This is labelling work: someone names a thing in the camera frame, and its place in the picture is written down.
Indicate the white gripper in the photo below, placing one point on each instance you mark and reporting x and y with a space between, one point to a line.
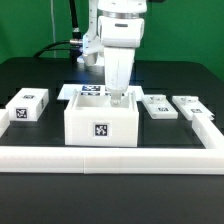
118 63

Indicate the white cabinet body box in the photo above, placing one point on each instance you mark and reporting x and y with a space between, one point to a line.
93 121

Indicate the white door panel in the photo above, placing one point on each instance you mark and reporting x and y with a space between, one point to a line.
158 107
190 105

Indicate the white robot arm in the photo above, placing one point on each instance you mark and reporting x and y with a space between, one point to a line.
115 32

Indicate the white cabinet top block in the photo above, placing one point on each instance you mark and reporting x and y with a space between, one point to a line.
28 104

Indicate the white marker sheet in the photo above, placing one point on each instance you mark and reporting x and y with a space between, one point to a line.
67 91

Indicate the white U-shaped fence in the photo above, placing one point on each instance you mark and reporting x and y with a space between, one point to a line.
208 160

